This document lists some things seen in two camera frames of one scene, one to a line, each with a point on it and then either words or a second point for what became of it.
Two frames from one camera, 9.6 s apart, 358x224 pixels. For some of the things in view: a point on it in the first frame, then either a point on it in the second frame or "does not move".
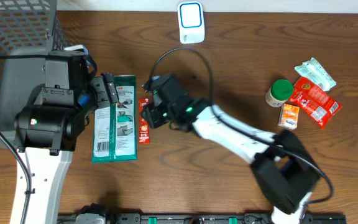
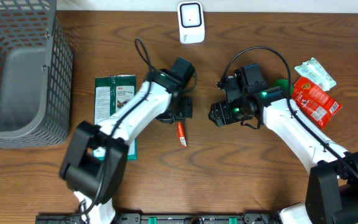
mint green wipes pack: x=313 y=71 does not move
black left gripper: x=104 y=94 -> x=189 y=106
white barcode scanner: x=191 y=22 does not move
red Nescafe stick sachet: x=144 y=129 -> x=181 y=133
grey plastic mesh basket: x=15 y=36 does not move
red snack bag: x=316 y=103 does not move
